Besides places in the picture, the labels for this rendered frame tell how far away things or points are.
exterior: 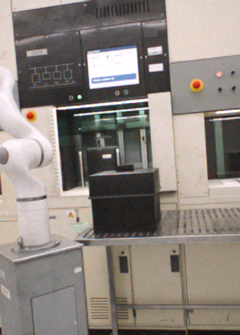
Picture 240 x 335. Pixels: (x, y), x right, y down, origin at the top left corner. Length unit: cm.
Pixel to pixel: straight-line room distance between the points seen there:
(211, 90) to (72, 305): 128
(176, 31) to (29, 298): 152
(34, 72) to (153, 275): 135
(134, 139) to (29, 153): 166
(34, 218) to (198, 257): 104
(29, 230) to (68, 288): 26
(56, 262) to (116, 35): 129
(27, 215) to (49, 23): 123
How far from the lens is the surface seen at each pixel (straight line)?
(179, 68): 208
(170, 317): 228
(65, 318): 151
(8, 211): 234
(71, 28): 225
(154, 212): 156
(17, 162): 139
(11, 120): 151
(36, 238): 146
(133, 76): 210
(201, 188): 207
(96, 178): 157
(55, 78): 221
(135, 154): 298
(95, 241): 153
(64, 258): 145
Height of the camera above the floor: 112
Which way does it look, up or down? 3 degrees down
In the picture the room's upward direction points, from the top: 4 degrees counter-clockwise
